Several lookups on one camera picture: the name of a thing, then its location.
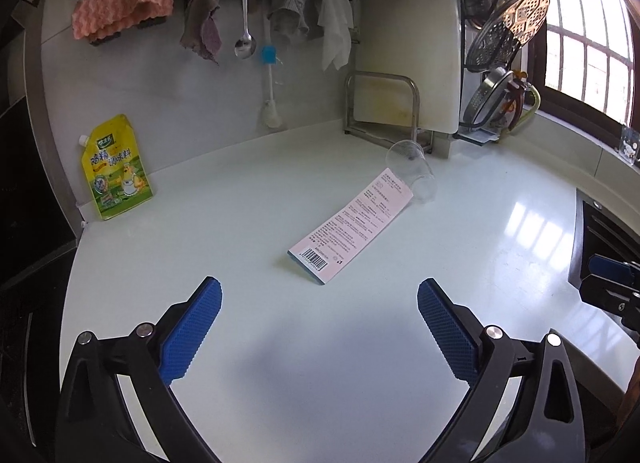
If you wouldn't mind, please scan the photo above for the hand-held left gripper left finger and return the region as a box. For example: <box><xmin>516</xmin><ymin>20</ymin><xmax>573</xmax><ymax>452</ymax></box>
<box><xmin>54</xmin><ymin>275</ymin><xmax>223</xmax><ymax>463</ymax></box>

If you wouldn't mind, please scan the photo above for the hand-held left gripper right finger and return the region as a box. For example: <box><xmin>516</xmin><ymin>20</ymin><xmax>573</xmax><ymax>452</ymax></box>
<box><xmin>417</xmin><ymin>278</ymin><xmax>587</xmax><ymax>463</ymax></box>

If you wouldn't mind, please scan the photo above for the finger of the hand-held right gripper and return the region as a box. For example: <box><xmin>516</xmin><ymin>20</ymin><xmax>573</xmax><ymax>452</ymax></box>
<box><xmin>589</xmin><ymin>254</ymin><xmax>640</xmax><ymax>286</ymax></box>
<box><xmin>580</xmin><ymin>274</ymin><xmax>640</xmax><ymax>329</ymax></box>

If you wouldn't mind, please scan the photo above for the pink paper box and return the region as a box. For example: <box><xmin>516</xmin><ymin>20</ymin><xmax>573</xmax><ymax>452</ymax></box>
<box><xmin>287</xmin><ymin>167</ymin><xmax>415</xmax><ymax>286</ymax></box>

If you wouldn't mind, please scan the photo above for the steel kitchen sink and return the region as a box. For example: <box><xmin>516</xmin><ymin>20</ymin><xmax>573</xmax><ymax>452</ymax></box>
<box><xmin>567</xmin><ymin>188</ymin><xmax>640</xmax><ymax>294</ymax></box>

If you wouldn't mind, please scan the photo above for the small clear printed cup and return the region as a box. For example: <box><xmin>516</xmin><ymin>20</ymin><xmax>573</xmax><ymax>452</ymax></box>
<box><xmin>620</xmin><ymin>124</ymin><xmax>640</xmax><ymax>166</ymax></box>

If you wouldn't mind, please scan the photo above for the yellow seasoning pouch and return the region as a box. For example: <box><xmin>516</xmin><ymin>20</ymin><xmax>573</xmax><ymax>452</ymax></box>
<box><xmin>77</xmin><ymin>114</ymin><xmax>155</xmax><ymax>221</ymax></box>

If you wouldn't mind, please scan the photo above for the clear plastic cup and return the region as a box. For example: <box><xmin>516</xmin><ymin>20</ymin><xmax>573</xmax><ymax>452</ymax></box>
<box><xmin>385</xmin><ymin>139</ymin><xmax>438</xmax><ymax>204</ymax></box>

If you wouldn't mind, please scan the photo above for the black dish rack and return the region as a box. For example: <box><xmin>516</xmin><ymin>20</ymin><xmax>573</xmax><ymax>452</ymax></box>
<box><xmin>455</xmin><ymin>18</ymin><xmax>531</xmax><ymax>144</ymax></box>

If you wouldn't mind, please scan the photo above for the black gas stove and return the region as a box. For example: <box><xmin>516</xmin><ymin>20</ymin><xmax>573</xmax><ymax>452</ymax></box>
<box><xmin>0</xmin><ymin>0</ymin><xmax>83</xmax><ymax>444</ymax></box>

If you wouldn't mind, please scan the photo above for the blue and white bottle brush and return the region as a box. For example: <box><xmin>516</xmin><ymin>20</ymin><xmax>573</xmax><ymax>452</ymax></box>
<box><xmin>257</xmin><ymin>13</ymin><xmax>283</xmax><ymax>130</ymax></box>

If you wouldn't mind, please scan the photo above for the barred window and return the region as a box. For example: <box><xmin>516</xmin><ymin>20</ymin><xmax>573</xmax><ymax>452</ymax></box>
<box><xmin>525</xmin><ymin>0</ymin><xmax>640</xmax><ymax>164</ymax></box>

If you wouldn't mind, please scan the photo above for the metal cutting board rack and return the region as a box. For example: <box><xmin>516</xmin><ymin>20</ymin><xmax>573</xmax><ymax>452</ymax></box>
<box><xmin>344</xmin><ymin>72</ymin><xmax>433</xmax><ymax>156</ymax></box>

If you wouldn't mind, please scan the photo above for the perforated metal steamer plate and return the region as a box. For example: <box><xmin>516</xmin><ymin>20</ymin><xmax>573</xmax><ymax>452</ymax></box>
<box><xmin>465</xmin><ymin>0</ymin><xmax>551</xmax><ymax>69</ymax></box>

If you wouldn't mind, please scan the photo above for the white cutting board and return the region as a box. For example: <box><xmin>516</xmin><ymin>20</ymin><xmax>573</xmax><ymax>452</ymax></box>
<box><xmin>357</xmin><ymin>0</ymin><xmax>462</xmax><ymax>135</ymax></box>

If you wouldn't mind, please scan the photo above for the grey purple hanging rag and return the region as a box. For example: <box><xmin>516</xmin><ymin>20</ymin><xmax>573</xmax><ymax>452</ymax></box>
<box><xmin>180</xmin><ymin>0</ymin><xmax>222</xmax><ymax>66</ymax></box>

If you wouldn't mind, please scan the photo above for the white hanging cloth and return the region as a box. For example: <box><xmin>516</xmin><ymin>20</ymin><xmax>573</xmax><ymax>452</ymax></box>
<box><xmin>317</xmin><ymin>0</ymin><xmax>353</xmax><ymax>71</ymax></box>

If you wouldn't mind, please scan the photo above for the pink wavy sponge cloth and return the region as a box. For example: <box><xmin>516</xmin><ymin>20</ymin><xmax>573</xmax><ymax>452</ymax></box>
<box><xmin>71</xmin><ymin>0</ymin><xmax>175</xmax><ymax>44</ymax></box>

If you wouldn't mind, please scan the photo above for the grey knit hanging cloth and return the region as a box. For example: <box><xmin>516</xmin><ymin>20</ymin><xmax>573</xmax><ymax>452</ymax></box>
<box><xmin>267</xmin><ymin>0</ymin><xmax>311</xmax><ymax>41</ymax></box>

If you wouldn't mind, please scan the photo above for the yellow gas hose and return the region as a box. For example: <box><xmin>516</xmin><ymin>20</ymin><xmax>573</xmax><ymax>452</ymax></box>
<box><xmin>505</xmin><ymin>86</ymin><xmax>543</xmax><ymax>134</ymax></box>

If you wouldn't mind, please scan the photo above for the metal spoon with smiley handle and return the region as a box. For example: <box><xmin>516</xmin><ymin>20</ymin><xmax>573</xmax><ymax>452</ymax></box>
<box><xmin>234</xmin><ymin>0</ymin><xmax>257</xmax><ymax>60</ymax></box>

